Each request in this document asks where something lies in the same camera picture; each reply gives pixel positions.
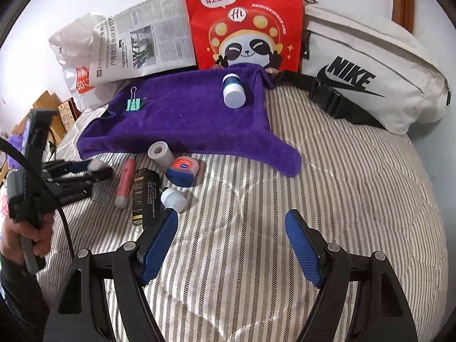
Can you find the striped bed quilt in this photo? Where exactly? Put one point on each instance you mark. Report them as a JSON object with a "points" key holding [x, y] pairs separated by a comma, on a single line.
{"points": [[249, 192]]}

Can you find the grey tape roll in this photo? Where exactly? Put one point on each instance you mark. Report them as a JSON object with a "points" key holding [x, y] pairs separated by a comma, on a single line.
{"points": [[162, 158]]}

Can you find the purple towel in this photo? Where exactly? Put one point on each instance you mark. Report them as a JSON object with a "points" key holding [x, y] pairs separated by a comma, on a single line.
{"points": [[196, 121]]}

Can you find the white waist bag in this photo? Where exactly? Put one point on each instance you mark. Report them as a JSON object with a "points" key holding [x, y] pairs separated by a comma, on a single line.
{"points": [[356, 42]]}

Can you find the green binder clip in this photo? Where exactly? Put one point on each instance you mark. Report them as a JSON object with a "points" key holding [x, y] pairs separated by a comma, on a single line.
{"points": [[133, 105]]}

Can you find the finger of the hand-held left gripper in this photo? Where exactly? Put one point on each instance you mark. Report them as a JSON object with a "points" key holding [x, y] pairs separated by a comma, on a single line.
{"points": [[76, 166], [76, 187]]}

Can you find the brown patterned box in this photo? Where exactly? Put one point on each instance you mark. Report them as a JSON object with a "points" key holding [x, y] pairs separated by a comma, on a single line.
{"points": [[69, 114]]}

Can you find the wooden cabinet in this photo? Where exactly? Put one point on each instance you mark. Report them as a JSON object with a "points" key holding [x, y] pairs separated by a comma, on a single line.
{"points": [[35, 110]]}

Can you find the white jar with blue label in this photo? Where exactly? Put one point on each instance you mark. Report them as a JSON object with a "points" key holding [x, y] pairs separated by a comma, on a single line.
{"points": [[233, 96]]}

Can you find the purple cloth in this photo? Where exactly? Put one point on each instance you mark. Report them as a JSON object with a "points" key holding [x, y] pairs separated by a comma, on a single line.
{"points": [[14, 149]]}

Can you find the red panda paper bag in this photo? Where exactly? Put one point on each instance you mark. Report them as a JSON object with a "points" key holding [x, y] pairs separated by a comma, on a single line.
{"points": [[213, 17]]}

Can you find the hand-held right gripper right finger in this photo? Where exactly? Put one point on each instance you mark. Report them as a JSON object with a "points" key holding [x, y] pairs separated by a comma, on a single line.
{"points": [[302, 249]]}

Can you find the black tube with gold ends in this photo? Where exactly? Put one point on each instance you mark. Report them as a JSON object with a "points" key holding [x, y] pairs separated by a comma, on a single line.
{"points": [[139, 199]]}

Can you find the pink tube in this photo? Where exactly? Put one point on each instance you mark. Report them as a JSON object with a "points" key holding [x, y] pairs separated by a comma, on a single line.
{"points": [[124, 185]]}

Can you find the blue tin with orange label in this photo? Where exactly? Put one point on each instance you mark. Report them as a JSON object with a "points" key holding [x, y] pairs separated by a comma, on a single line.
{"points": [[181, 171]]}

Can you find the white plastic bag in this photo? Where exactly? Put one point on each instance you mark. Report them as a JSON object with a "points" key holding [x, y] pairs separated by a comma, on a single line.
{"points": [[71, 42]]}

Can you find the person's left forearm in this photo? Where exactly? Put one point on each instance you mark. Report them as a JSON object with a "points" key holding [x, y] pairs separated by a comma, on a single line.
{"points": [[17, 285]]}

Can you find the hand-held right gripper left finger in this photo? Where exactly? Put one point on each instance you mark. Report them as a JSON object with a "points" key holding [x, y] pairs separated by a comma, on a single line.
{"points": [[156, 245]]}

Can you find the small white cube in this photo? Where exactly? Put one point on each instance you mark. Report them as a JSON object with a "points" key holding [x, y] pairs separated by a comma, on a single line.
{"points": [[95, 165]]}

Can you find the person's left hand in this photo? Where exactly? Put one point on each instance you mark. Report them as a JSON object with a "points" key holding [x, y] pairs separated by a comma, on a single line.
{"points": [[10, 235]]}

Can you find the wooden headboard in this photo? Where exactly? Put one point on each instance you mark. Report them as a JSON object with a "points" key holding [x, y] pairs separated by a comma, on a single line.
{"points": [[402, 0]]}

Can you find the small white round cap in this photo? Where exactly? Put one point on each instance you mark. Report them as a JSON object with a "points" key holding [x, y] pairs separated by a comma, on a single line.
{"points": [[171, 197]]}

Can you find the folded newspaper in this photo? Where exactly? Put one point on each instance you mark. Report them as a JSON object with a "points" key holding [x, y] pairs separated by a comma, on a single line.
{"points": [[142, 42]]}

